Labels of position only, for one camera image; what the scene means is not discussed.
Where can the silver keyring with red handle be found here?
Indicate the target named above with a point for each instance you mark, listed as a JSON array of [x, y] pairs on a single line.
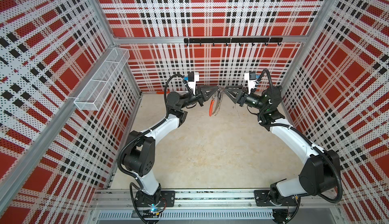
[[216, 101]]

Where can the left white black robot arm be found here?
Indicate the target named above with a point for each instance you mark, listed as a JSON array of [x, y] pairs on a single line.
[[137, 156]]

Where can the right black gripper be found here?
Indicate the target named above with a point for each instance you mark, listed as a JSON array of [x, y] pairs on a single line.
[[241, 97]]

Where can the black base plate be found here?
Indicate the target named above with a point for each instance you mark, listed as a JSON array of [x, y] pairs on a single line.
[[270, 198], [159, 199]]

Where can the black hook rail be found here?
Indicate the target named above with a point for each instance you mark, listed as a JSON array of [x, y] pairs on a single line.
[[264, 40]]

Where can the white wire mesh basket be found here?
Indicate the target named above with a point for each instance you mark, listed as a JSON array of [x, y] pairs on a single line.
[[109, 67]]

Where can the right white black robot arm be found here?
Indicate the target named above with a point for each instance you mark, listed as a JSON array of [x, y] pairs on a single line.
[[320, 175]]

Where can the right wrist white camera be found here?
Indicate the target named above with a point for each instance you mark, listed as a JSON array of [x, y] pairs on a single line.
[[251, 78]]

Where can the aluminium front rail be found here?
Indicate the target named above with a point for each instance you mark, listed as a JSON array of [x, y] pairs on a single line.
[[215, 206]]

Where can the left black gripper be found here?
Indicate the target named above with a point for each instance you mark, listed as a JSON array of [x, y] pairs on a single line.
[[201, 95]]

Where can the wrist white camera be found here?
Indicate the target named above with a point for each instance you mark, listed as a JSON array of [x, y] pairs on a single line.
[[251, 78], [192, 78]]

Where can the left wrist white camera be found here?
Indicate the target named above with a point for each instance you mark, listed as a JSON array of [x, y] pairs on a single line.
[[192, 78]]

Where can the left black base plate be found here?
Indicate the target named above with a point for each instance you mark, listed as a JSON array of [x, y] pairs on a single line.
[[159, 199]]

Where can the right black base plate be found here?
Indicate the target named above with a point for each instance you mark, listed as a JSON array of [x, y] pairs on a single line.
[[270, 198]]

